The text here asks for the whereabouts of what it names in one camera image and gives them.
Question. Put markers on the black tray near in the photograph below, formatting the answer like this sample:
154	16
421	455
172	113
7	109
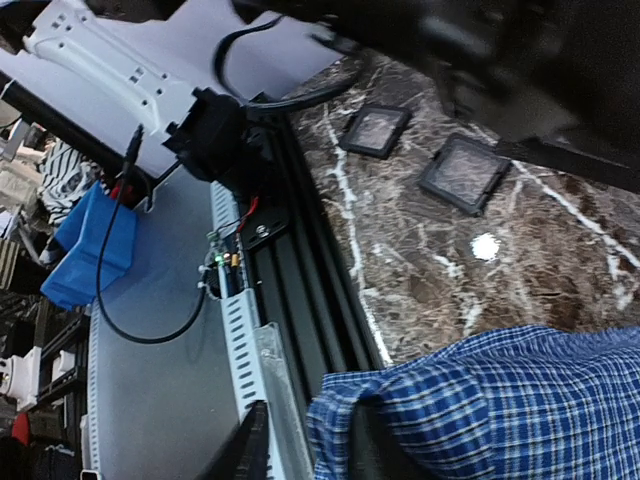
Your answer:
375	130

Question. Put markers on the blue checked shirt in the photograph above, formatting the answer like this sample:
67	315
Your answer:
526	402

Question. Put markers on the black front aluminium rail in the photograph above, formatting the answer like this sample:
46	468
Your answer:
298	272

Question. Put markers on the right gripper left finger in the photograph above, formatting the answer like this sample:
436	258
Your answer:
244	455

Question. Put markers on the black tray middle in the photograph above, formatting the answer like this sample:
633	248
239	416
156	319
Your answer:
464	173

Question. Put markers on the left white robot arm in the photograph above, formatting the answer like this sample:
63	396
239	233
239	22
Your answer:
75	58

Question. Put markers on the black tray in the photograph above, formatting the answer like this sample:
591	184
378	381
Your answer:
464	173
375	130

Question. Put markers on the white slotted cable duct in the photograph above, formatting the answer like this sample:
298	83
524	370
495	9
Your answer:
239	315

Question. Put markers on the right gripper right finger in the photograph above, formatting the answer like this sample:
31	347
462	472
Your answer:
558	81

